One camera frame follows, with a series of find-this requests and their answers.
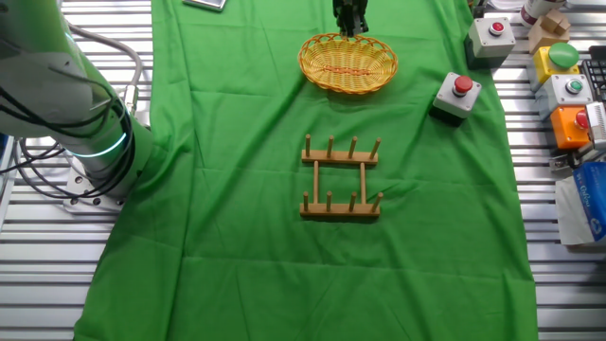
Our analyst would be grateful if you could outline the silver depth camera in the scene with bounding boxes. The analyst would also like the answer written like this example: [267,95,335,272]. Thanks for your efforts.
[585,100,606,152]

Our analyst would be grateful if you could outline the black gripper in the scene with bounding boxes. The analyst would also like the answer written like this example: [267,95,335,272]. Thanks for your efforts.
[332,0,369,38]

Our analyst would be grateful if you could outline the yellow box green mushroom button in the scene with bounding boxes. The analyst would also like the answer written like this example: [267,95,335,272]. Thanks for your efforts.
[526,42,581,94]

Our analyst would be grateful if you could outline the grey hose metal connector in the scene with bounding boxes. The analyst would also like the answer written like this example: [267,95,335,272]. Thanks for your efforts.
[65,23,146,115]

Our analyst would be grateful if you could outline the white red cup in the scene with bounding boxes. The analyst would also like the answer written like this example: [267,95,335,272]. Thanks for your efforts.
[519,0,567,27]

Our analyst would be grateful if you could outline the silver kitchen scale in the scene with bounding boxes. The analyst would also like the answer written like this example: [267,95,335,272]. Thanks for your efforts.
[182,0,228,11]

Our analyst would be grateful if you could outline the wooden dish rack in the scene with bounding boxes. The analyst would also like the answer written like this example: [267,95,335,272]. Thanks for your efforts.
[298,134,384,219]

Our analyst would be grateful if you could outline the green cloth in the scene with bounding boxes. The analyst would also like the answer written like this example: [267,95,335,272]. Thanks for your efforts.
[73,0,539,341]

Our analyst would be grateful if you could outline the blue tissue pack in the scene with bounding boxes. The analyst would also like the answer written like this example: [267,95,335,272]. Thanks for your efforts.
[554,160,606,247]

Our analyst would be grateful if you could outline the orange box red push button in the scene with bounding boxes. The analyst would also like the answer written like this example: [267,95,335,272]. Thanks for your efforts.
[549,104,593,152]

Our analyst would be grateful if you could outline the grey box red push button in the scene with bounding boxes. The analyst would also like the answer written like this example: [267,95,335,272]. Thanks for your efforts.
[428,71,483,128]
[463,16,517,71]

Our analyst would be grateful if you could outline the grey box green push button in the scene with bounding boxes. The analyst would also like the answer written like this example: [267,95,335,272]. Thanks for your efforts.
[534,73,596,122]

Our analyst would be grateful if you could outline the metal clamp bracket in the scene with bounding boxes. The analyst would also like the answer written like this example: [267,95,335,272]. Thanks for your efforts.
[548,144,586,171]

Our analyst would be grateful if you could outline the yellow woven plastic basket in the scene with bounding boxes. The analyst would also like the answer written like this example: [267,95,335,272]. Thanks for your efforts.
[297,31,400,96]

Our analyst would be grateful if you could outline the black keyboard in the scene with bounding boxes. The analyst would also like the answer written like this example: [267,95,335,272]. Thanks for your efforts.
[579,45,606,103]

